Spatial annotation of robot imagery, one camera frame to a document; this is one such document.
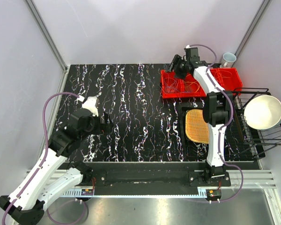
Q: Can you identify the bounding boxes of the red plastic bin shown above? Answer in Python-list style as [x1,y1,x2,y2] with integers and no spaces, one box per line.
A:
[160,68,243,99]

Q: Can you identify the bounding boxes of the right aluminium frame post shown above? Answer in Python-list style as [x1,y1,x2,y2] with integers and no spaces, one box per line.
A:
[234,0,272,59]

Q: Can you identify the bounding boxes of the aluminium frame rail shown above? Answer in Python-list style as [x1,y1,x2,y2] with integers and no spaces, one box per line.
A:
[24,0,70,71]

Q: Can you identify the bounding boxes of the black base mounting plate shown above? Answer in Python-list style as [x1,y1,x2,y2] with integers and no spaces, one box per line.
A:
[65,161,232,196]

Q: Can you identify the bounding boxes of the metal bowl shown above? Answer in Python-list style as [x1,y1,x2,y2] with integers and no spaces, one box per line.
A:
[244,95,281,130]

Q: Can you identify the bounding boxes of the orange cable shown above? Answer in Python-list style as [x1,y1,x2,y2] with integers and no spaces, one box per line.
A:
[213,69,234,87]

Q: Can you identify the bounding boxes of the pink cable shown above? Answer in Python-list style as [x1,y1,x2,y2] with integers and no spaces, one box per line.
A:
[163,72,182,94]

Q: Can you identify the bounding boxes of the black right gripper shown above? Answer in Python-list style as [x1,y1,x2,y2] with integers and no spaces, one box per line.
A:
[164,55,188,80]

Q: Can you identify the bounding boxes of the yellow cable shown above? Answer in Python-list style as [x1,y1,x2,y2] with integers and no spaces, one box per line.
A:
[184,81,203,94]

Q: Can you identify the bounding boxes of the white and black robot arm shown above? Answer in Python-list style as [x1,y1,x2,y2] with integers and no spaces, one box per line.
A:
[0,95,113,225]

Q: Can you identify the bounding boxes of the black wire dish rack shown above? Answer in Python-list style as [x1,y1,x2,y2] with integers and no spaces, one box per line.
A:
[224,88,281,161]

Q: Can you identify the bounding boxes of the black flat tray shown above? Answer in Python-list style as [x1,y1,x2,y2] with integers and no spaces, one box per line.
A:
[178,106,208,161]

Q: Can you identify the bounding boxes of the woven bamboo tray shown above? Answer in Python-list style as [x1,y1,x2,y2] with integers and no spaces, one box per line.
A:
[185,109,209,144]

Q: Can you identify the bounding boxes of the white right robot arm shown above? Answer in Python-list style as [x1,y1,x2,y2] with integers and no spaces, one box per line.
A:
[168,44,233,186]

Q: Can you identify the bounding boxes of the white ceramic mug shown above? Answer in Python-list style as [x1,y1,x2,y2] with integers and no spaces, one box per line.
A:
[221,52,237,68]

